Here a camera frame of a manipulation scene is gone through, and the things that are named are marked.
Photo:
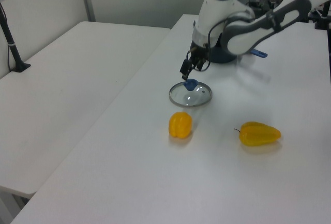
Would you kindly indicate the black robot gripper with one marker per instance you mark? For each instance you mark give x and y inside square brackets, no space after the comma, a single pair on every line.
[199,52]

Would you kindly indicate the glass lid with blue knob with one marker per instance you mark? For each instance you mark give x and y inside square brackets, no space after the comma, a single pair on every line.
[191,94]

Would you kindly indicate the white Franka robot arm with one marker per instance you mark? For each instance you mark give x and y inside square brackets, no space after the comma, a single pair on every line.
[248,24]

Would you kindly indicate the dark blue saucepan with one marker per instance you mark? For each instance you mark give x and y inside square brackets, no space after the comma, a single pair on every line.
[222,54]

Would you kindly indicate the round yellow bell pepper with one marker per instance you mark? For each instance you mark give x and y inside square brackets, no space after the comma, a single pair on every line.
[180,125]

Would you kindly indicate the long yellow pepper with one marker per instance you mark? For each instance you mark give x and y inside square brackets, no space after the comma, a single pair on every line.
[258,134]

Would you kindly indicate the white side table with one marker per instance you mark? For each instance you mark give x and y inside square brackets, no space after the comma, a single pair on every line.
[64,92]

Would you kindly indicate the black clamped camera pole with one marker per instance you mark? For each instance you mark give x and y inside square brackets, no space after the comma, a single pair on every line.
[323,18]

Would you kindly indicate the black camera pole with base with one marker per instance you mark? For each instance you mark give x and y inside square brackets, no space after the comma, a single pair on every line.
[10,43]

